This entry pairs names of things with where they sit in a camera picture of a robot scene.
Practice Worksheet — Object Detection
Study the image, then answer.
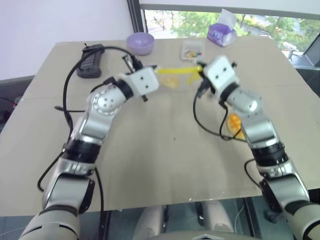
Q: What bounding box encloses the purple plastic bowl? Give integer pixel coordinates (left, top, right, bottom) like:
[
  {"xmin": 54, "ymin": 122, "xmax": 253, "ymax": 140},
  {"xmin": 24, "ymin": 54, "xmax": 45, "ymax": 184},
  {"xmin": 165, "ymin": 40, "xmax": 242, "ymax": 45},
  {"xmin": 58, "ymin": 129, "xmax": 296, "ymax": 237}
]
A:
[{"xmin": 126, "ymin": 32, "xmax": 155, "ymax": 57}]

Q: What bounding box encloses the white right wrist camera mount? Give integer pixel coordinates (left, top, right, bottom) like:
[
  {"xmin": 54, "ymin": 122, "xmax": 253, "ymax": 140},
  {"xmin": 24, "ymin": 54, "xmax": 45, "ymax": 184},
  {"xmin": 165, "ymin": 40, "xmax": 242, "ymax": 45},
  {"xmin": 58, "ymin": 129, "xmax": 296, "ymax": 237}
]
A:
[{"xmin": 202, "ymin": 55, "xmax": 240, "ymax": 92}]

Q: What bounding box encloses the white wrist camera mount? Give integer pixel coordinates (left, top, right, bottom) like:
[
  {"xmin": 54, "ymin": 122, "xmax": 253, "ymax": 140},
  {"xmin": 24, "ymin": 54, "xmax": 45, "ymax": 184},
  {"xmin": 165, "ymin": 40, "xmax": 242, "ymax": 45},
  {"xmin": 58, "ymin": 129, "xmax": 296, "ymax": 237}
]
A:
[
  {"xmin": 202, "ymin": 55, "xmax": 240, "ymax": 92},
  {"xmin": 129, "ymin": 66, "xmax": 160, "ymax": 98}
]

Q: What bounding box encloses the purple tissue pack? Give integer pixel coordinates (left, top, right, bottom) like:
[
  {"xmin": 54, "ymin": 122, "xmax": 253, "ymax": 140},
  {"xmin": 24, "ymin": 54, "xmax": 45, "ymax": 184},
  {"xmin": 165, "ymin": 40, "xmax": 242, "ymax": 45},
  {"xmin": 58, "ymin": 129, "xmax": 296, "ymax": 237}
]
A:
[{"xmin": 206, "ymin": 8, "xmax": 237, "ymax": 48}]

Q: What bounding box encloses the dark slanted panel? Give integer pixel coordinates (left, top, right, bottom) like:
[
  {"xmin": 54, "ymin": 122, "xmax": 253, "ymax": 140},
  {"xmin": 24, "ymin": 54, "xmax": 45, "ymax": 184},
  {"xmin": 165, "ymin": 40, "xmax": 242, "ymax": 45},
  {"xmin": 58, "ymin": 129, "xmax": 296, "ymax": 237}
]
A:
[{"xmin": 302, "ymin": 37, "xmax": 320, "ymax": 69}]

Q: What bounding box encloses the dark window frame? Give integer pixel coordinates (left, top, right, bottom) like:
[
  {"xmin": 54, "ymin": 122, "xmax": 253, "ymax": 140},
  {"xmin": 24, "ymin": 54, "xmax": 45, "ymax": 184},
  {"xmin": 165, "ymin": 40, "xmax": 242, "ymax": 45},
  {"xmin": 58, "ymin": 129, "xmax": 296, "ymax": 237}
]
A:
[{"xmin": 126, "ymin": 0, "xmax": 320, "ymax": 41}]

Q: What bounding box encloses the clear yellow-zip plastic bag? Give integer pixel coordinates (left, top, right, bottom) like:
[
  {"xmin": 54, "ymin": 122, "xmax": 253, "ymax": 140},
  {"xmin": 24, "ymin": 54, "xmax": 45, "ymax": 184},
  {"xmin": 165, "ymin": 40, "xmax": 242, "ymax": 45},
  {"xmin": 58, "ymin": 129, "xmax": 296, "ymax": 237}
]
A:
[{"xmin": 154, "ymin": 64, "xmax": 204, "ymax": 91}]

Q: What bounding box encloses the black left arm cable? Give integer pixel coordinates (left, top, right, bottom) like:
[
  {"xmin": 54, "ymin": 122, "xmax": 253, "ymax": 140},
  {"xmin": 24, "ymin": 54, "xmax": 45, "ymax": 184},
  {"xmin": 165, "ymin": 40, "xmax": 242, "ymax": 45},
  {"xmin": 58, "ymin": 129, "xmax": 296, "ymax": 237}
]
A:
[{"xmin": 36, "ymin": 45, "xmax": 137, "ymax": 240}]

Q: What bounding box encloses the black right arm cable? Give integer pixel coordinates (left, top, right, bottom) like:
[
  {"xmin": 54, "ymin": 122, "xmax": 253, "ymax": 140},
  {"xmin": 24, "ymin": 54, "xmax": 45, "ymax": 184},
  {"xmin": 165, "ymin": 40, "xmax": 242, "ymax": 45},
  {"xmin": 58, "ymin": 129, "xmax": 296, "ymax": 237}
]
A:
[{"xmin": 192, "ymin": 86, "xmax": 262, "ymax": 191}]

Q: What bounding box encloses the clear plastic box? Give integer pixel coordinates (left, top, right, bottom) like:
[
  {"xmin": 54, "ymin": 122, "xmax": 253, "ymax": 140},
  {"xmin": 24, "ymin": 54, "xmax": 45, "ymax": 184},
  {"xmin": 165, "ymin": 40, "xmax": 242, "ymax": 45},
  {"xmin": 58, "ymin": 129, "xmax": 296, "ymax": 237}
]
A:
[{"xmin": 180, "ymin": 39, "xmax": 206, "ymax": 62}]

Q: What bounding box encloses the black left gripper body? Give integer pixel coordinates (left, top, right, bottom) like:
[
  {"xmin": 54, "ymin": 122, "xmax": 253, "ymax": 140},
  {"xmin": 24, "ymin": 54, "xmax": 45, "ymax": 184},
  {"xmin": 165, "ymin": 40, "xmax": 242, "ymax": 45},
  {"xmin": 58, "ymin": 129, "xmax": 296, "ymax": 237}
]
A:
[{"xmin": 121, "ymin": 54, "xmax": 145, "ymax": 75}]

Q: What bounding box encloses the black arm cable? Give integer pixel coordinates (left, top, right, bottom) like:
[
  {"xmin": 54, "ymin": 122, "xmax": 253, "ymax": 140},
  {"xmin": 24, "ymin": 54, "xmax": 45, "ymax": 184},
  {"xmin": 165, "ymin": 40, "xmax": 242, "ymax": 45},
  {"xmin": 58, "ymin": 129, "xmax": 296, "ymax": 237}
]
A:
[
  {"xmin": 36, "ymin": 45, "xmax": 137, "ymax": 240},
  {"xmin": 192, "ymin": 86, "xmax": 262, "ymax": 191}
]

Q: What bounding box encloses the pale rounded robot leg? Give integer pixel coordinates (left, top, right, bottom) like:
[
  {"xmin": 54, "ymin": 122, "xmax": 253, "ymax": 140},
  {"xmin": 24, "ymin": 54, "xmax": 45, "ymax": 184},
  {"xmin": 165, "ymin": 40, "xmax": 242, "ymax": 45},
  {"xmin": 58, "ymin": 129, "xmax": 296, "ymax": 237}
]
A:
[
  {"xmin": 199, "ymin": 200, "xmax": 235, "ymax": 237},
  {"xmin": 131, "ymin": 204, "xmax": 166, "ymax": 240}
]

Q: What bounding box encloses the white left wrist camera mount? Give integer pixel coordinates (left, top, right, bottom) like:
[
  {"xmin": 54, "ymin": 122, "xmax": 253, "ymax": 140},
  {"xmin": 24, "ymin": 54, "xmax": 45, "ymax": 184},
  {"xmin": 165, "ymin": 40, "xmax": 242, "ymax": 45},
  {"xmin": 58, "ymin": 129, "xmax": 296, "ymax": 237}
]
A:
[{"xmin": 129, "ymin": 66, "xmax": 160, "ymax": 98}]

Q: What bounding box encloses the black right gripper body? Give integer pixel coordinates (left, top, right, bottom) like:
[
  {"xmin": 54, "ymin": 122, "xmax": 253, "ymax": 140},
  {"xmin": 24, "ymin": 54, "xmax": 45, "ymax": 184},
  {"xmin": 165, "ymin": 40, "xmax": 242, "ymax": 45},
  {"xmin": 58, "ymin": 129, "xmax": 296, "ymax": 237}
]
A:
[{"xmin": 198, "ymin": 74, "xmax": 217, "ymax": 99}]

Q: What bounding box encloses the orange snack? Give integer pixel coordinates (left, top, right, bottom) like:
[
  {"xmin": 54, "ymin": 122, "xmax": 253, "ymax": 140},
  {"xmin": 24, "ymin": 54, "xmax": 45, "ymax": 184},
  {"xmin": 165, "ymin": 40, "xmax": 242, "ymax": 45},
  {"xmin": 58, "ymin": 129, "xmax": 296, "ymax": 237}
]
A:
[
  {"xmin": 225, "ymin": 112, "xmax": 247, "ymax": 141},
  {"xmin": 159, "ymin": 76, "xmax": 180, "ymax": 90}
]

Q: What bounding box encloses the grey side furniture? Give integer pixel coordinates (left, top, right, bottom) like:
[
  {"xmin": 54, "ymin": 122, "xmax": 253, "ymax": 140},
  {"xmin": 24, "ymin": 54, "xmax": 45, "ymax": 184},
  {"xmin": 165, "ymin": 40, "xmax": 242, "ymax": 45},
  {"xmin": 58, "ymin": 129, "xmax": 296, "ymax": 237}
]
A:
[{"xmin": 0, "ymin": 74, "xmax": 35, "ymax": 126}]

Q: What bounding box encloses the black rectangular device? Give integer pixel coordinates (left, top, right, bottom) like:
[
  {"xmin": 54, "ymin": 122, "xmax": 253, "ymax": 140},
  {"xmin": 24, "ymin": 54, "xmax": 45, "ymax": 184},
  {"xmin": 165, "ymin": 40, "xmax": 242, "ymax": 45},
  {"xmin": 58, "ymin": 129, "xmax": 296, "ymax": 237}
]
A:
[{"xmin": 75, "ymin": 43, "xmax": 106, "ymax": 79}]

